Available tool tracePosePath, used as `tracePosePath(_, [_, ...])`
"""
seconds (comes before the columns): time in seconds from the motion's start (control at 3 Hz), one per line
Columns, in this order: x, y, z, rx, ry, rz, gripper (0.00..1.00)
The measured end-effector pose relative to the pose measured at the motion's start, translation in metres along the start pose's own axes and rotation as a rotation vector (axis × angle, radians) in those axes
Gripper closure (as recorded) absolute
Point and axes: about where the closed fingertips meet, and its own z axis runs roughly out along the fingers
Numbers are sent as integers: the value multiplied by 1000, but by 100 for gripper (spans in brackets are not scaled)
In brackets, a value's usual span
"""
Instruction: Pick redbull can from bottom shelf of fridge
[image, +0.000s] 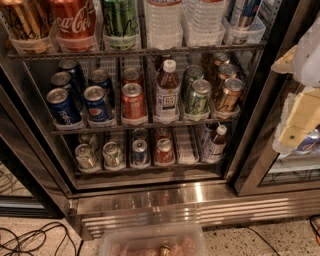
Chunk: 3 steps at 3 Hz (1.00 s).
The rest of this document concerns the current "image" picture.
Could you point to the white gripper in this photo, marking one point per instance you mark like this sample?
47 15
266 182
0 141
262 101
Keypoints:
308 55

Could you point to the blue silver redbull can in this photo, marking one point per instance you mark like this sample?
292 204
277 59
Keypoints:
139 148

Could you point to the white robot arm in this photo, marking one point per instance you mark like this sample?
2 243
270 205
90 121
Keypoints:
306 60

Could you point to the blue can right fridge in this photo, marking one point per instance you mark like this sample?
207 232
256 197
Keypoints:
306 145

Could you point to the front gold can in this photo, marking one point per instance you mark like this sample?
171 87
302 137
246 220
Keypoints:
229 94

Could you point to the middle gold can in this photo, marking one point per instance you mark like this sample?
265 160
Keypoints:
223 72

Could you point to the rear gold can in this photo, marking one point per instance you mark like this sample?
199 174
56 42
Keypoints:
215 60

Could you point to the right fridge glass door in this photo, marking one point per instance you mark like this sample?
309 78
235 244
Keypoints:
256 156

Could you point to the front green can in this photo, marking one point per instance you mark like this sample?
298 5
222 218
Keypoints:
198 97

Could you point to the redbull can top shelf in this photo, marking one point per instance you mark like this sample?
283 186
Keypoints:
242 20

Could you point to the tea bottle bottom shelf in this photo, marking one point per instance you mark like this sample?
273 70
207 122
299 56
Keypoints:
216 143

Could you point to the tea bottle shelf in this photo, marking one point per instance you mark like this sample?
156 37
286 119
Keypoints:
167 90
216 143

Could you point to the rear green can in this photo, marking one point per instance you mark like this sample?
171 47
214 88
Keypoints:
192 73

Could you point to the tea bottle middle shelf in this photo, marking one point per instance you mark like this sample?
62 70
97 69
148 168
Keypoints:
167 90

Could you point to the rear red can bottom shelf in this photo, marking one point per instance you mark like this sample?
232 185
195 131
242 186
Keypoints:
162 132

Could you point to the red soda can bottom shelf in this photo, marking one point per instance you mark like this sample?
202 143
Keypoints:
164 151

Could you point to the front orange soda can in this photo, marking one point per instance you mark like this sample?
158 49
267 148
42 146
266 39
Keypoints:
133 101

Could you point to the orange soda can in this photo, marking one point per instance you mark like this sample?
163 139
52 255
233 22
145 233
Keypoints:
133 101
132 75

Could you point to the rear orange soda can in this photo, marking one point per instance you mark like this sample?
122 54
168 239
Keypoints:
132 75

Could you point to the stainless steel fridge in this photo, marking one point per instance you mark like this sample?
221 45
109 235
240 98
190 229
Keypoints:
190 188

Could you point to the green can top shelf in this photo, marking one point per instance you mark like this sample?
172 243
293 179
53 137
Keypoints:
120 23

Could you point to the white sprite can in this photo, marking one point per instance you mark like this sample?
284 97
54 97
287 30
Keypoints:
85 156
112 154

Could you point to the pepsi can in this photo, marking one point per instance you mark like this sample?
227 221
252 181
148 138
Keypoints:
97 104
64 80
100 77
73 67
62 107

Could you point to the rear white can bottom left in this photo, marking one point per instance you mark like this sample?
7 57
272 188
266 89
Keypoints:
90 139

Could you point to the white sprite can left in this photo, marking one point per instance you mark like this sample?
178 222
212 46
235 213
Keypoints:
85 156

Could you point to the rear left pepsi can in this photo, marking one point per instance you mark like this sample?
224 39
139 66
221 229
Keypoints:
73 67

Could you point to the front left pepsi can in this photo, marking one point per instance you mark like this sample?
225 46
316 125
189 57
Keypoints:
62 107

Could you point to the red coca-cola can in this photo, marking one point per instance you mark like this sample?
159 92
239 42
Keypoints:
76 20

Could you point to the middle left pepsi can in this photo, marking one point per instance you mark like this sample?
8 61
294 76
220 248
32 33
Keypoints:
64 80

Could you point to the gold can top shelf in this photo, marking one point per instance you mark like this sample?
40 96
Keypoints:
27 20

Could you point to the clear water bottle right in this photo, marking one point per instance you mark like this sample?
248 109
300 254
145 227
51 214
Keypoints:
202 22

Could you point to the clear water bottle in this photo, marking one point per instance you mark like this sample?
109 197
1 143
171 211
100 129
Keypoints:
163 23
202 22

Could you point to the clear water bottle left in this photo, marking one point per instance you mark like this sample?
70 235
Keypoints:
163 23

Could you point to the clear plastic bin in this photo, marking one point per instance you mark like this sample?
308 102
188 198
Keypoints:
176 239

